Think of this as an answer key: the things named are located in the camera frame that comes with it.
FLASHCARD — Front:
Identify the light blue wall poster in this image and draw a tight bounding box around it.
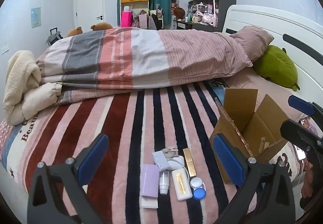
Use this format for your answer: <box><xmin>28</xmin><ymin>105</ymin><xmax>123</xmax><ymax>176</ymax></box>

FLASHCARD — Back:
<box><xmin>31</xmin><ymin>7</ymin><xmax>41</xmax><ymax>29</ymax></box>

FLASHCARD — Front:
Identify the cream fleece blanket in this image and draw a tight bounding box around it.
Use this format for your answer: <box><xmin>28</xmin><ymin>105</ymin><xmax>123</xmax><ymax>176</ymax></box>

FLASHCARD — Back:
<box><xmin>3</xmin><ymin>50</ymin><xmax>42</xmax><ymax>123</ymax></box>

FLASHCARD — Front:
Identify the beige puffy cloth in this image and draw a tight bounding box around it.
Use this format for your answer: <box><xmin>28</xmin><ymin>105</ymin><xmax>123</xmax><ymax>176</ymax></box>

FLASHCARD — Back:
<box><xmin>10</xmin><ymin>82</ymin><xmax>63</xmax><ymax>126</ymax></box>

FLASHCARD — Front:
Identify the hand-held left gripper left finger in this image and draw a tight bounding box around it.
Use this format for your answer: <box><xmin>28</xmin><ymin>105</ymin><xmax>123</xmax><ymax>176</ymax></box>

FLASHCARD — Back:
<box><xmin>27</xmin><ymin>133</ymin><xmax>109</xmax><ymax>224</ymax></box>

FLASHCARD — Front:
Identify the brown plush bear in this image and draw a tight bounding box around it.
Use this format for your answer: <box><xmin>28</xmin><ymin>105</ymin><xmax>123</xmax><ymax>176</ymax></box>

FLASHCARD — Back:
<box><xmin>91</xmin><ymin>22</ymin><xmax>114</xmax><ymax>32</ymax></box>
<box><xmin>66</xmin><ymin>27</ymin><xmax>84</xmax><ymax>37</ymax></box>

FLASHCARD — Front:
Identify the white door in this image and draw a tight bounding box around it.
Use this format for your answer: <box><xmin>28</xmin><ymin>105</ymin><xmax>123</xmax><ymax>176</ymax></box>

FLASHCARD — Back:
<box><xmin>74</xmin><ymin>0</ymin><xmax>104</xmax><ymax>31</ymax></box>

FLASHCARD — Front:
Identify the small white bottle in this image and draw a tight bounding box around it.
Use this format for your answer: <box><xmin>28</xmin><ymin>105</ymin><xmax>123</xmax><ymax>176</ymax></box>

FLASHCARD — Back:
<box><xmin>159</xmin><ymin>170</ymin><xmax>170</xmax><ymax>195</ymax></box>

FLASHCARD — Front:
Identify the cluttered desk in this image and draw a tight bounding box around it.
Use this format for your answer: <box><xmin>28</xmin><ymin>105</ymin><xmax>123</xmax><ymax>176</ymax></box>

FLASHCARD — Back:
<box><xmin>177</xmin><ymin>18</ymin><xmax>217</xmax><ymax>30</ymax></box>

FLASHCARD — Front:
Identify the white headboard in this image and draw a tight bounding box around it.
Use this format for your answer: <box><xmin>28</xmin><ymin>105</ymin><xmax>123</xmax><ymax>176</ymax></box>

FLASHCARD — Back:
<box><xmin>222</xmin><ymin>5</ymin><xmax>323</xmax><ymax>103</ymax></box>

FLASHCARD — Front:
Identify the brown round bag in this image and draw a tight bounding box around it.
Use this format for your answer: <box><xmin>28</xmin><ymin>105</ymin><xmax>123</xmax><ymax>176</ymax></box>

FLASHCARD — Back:
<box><xmin>173</xmin><ymin>7</ymin><xmax>187</xmax><ymax>18</ymax></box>

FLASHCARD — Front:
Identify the purple rectangular box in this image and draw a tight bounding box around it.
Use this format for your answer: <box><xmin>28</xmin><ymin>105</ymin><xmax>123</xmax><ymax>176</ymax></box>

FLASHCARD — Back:
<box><xmin>142</xmin><ymin>164</ymin><xmax>160</xmax><ymax>197</ymax></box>

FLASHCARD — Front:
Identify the striped plush blanket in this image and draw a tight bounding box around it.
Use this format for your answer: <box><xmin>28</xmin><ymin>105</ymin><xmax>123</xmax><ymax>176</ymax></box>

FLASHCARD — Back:
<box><xmin>0</xmin><ymin>80</ymin><xmax>303</xmax><ymax>224</ymax></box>

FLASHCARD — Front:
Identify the gold rectangular box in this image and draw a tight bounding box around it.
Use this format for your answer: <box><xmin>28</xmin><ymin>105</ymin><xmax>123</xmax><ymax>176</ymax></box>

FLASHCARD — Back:
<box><xmin>183</xmin><ymin>148</ymin><xmax>197</xmax><ymax>178</ymax></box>

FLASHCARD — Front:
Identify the person's right forearm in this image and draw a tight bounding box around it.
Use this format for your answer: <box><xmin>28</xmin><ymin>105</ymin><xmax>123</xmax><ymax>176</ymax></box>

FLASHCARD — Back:
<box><xmin>301</xmin><ymin>161</ymin><xmax>319</xmax><ymax>199</ymax></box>

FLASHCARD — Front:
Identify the brown cardboard box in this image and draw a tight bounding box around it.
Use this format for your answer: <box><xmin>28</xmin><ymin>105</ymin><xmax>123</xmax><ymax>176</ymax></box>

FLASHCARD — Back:
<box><xmin>209</xmin><ymin>88</ymin><xmax>290</xmax><ymax>185</ymax></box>

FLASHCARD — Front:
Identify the white and blue lens case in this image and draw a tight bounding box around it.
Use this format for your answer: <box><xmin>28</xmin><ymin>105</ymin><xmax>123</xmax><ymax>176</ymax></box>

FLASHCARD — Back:
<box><xmin>189</xmin><ymin>176</ymin><xmax>207</xmax><ymax>200</ymax></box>

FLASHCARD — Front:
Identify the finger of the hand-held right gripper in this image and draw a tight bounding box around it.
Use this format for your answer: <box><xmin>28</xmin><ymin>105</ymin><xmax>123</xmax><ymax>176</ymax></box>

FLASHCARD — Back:
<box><xmin>288</xmin><ymin>95</ymin><xmax>323</xmax><ymax>123</ymax></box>
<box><xmin>280</xmin><ymin>120</ymin><xmax>323</xmax><ymax>164</ymax></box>

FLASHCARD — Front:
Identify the green plush toy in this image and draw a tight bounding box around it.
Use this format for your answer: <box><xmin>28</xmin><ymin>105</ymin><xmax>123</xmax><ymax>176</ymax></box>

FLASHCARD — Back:
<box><xmin>253</xmin><ymin>45</ymin><xmax>301</xmax><ymax>92</ymax></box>

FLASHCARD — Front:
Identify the black desk chair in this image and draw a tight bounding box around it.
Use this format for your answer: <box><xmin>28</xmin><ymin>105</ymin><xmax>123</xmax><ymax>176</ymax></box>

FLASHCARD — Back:
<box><xmin>149</xmin><ymin>15</ymin><xmax>162</xmax><ymax>30</ymax></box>

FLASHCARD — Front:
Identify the white earbuds case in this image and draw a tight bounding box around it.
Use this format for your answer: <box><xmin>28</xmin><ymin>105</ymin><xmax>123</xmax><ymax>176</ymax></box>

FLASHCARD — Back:
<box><xmin>165</xmin><ymin>156</ymin><xmax>186</xmax><ymax>171</ymax></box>

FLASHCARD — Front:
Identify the yellow shelf cabinet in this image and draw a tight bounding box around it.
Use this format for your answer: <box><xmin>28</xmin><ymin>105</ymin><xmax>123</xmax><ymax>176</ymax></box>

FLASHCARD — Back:
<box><xmin>119</xmin><ymin>0</ymin><xmax>152</xmax><ymax>28</ymax></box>

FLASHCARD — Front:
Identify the folded plaid quilt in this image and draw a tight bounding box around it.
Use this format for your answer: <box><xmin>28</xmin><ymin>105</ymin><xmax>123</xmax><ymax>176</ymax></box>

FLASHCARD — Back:
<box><xmin>35</xmin><ymin>27</ymin><xmax>254</xmax><ymax>106</ymax></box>

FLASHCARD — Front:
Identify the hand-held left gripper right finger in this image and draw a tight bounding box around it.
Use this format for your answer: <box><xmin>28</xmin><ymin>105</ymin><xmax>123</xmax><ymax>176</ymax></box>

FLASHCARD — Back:
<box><xmin>213</xmin><ymin>133</ymin><xmax>296</xmax><ymax>224</ymax></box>

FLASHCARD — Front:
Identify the pink striped pillow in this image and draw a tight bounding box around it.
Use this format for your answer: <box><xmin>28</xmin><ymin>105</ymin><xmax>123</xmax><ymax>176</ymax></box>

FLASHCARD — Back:
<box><xmin>228</xmin><ymin>25</ymin><xmax>275</xmax><ymax>63</ymax></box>

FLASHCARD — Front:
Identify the white phone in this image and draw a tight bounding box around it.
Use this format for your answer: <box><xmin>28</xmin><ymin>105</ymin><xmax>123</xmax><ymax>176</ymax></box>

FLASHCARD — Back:
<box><xmin>294</xmin><ymin>144</ymin><xmax>306</xmax><ymax>162</ymax></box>

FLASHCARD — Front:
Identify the grey suitcase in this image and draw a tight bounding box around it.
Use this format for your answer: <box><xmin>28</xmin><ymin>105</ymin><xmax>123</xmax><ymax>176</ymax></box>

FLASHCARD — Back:
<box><xmin>45</xmin><ymin>28</ymin><xmax>63</xmax><ymax>46</ymax></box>

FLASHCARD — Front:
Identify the pink gift bag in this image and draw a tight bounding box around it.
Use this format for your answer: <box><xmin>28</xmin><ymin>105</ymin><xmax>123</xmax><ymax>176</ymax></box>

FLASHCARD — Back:
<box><xmin>121</xmin><ymin>11</ymin><xmax>133</xmax><ymax>28</ymax></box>

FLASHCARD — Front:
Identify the white case with gold label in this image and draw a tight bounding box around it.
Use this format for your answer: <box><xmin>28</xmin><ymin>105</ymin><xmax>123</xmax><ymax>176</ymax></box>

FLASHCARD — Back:
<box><xmin>172</xmin><ymin>168</ymin><xmax>193</xmax><ymax>201</ymax></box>

